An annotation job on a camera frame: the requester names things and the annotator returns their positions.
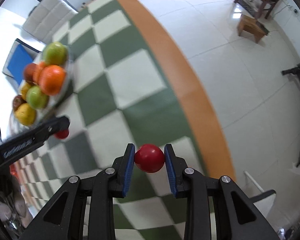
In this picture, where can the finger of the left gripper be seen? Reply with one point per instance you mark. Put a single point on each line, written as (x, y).
(30, 139)

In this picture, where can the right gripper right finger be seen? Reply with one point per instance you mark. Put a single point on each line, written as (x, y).
(236, 216)

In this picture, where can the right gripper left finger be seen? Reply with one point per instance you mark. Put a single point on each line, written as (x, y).
(83, 208)

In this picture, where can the small red fruit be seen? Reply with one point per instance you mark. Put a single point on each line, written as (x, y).
(149, 158)
(62, 134)

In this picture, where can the yellow lemon fruit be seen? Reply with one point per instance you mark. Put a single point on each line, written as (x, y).
(25, 114)

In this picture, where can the green apple front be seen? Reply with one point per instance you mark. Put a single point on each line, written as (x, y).
(36, 98)

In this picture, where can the green apple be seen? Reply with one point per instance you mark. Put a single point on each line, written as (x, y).
(55, 53)
(36, 98)

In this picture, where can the oval floral plate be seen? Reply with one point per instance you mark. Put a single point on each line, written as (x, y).
(43, 114)

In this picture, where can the dark red apple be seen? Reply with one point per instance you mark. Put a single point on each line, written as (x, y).
(17, 102)

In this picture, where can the yellow-brown orange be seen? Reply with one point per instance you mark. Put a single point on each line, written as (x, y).
(24, 89)

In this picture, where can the orange fruit front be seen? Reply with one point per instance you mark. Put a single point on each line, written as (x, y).
(51, 80)

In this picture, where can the orange fruit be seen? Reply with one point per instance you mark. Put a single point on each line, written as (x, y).
(38, 70)
(51, 80)

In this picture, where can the orange fruit rear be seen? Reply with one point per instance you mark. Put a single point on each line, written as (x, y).
(38, 70)

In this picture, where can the reddish brown round fruit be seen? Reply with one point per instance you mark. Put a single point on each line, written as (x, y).
(28, 72)

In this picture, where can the blue padded folding chair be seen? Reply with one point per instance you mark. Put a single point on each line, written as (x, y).
(20, 55)

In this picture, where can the green apple rear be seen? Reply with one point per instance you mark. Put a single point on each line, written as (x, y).
(55, 53)

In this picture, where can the green checkered tablecloth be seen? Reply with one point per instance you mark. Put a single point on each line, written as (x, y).
(131, 84)

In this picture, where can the white padded chair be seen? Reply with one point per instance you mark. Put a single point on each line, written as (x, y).
(47, 17)

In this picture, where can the small wooden stool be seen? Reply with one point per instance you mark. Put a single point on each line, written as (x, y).
(252, 26)

